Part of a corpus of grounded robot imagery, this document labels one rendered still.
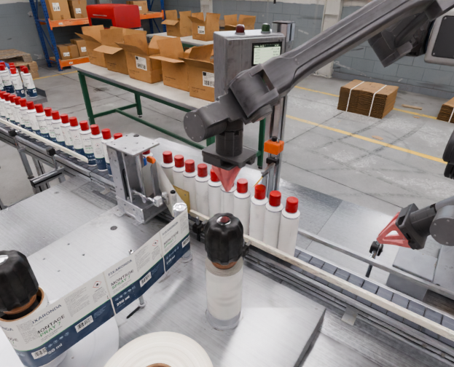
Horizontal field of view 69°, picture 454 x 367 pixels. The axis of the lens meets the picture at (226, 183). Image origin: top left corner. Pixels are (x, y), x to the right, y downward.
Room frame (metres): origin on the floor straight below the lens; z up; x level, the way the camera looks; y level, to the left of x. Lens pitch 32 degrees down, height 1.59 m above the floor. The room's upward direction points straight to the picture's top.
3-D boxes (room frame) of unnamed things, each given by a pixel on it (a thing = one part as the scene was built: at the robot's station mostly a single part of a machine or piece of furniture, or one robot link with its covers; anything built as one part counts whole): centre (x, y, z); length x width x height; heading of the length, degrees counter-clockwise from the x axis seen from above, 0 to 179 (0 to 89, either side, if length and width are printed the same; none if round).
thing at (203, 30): (5.58, 0.35, 0.97); 0.42 x 0.39 x 0.37; 134
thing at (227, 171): (0.63, 0.01, 1.23); 0.07 x 0.07 x 0.09; 55
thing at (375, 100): (4.57, -1.99, 0.16); 0.65 x 0.54 x 0.32; 51
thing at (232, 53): (0.93, -0.06, 1.38); 0.17 x 0.10 x 0.19; 109
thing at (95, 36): (3.84, 1.34, 0.97); 0.45 x 0.40 x 0.37; 139
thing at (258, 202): (0.80, -0.10, 0.98); 0.05 x 0.05 x 0.20
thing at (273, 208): (0.76, -0.14, 0.98); 0.05 x 0.05 x 0.20
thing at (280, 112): (0.94, -0.15, 1.16); 0.04 x 0.04 x 0.67; 54
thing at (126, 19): (6.26, 1.92, 0.61); 0.70 x 0.60 x 1.22; 58
